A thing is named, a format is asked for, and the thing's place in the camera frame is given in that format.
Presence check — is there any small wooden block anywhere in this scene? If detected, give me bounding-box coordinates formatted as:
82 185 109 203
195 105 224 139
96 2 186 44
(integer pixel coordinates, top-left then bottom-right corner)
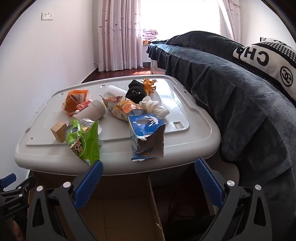
51 121 68 143

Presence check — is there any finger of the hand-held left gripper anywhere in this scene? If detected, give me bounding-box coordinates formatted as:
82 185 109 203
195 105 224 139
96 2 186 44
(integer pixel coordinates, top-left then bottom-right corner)
0 173 17 189
0 176 36 218

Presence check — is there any white bed frame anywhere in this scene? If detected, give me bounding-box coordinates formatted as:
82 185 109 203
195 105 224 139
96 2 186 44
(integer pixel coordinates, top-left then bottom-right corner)
150 58 167 75

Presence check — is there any brown cardboard box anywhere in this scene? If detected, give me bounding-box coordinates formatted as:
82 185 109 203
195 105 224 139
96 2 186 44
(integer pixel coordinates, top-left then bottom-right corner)
28 170 240 241

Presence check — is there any blue and white carton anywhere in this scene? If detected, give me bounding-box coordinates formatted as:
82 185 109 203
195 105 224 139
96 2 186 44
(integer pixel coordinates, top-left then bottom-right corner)
128 114 166 162

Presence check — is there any folded pink blanket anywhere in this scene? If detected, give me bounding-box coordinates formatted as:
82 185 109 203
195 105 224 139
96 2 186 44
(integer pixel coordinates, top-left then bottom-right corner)
143 29 159 41

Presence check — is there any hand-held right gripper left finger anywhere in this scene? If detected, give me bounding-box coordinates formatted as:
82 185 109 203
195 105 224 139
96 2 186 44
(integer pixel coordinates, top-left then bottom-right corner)
26 160 104 241

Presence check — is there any red and white wrapper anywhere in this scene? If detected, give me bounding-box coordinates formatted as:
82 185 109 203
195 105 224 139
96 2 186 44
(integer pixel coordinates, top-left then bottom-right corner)
73 100 95 116

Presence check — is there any orange fruit print packet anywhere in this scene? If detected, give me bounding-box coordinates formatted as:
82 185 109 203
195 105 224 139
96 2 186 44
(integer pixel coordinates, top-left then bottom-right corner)
100 95 145 121

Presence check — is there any white tissue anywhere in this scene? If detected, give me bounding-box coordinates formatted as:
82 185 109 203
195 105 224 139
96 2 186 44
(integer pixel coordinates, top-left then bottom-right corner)
139 96 170 116

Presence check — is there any black and white pillow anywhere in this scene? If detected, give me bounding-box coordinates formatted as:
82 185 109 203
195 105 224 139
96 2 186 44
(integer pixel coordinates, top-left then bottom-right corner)
232 37 296 105

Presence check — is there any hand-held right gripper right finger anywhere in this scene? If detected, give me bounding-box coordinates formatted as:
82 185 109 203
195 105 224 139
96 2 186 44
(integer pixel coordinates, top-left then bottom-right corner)
195 158 273 241

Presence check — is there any black sock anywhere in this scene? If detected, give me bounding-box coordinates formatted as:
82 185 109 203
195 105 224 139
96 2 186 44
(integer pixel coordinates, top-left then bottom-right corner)
125 79 148 104

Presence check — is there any white plastic storage bin lid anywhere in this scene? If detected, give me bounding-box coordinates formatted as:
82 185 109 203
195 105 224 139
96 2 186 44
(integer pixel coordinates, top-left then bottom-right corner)
14 75 240 188

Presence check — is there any white paper cup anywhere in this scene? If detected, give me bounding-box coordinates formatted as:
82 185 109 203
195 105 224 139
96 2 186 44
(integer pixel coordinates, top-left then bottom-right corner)
75 99 106 121

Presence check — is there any pink patterned curtain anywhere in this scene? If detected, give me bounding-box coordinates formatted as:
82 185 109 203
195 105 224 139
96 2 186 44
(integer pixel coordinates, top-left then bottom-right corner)
217 0 243 44
97 0 142 72

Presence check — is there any orange plastic hair claw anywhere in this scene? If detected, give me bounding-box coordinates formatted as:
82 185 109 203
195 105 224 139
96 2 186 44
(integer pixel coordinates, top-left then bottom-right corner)
142 79 158 95

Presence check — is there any green snack packet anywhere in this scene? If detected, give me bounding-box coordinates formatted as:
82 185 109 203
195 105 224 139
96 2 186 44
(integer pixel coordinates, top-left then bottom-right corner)
65 117 102 167

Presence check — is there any dark blue bed blanket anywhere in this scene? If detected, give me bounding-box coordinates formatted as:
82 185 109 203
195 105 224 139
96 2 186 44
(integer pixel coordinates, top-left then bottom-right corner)
147 31 296 241

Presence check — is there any orange and white snack packet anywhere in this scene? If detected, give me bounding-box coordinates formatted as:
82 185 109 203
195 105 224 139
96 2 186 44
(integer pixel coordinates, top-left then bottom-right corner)
62 89 90 116

